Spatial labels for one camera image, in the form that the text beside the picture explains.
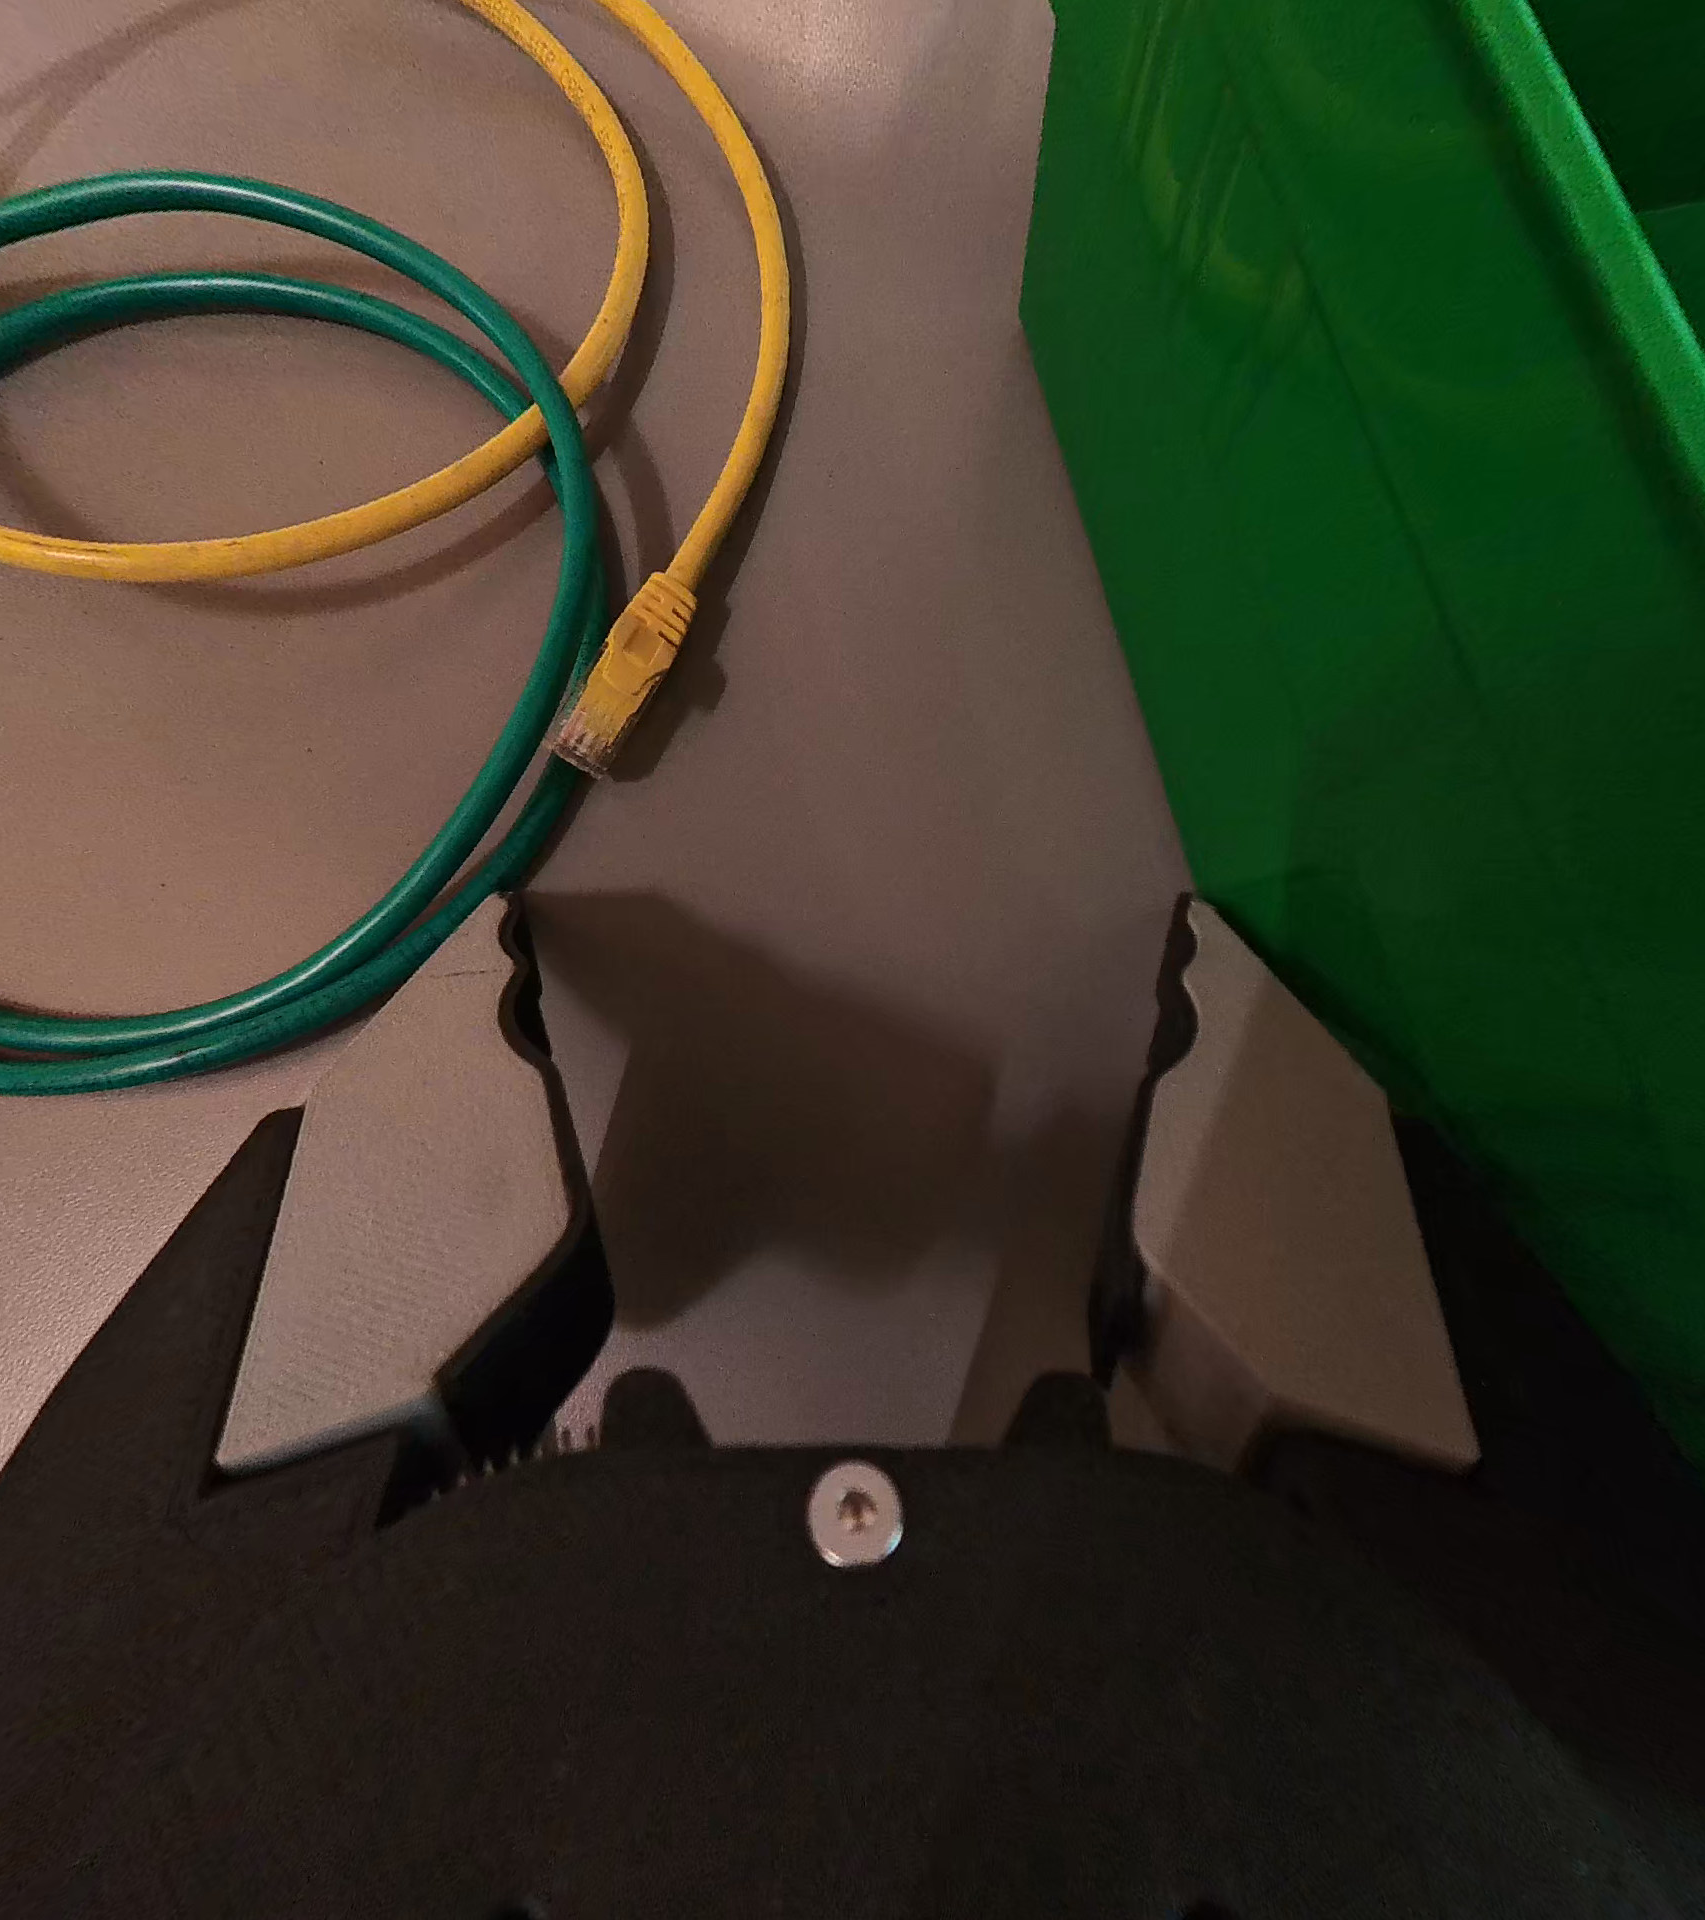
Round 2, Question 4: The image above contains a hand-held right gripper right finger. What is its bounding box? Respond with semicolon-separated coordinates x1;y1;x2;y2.
1092;892;1480;1483

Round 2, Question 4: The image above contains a yellow ethernet cable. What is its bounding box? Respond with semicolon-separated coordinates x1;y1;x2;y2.
0;0;791;781

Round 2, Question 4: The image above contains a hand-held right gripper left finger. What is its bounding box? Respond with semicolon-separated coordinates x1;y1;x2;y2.
213;892;616;1503

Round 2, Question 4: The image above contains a green plastic bin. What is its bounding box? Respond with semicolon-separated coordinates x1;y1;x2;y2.
1021;0;1705;1729

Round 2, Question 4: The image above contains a green ethernet cable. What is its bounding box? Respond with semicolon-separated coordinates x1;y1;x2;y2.
0;173;607;1099

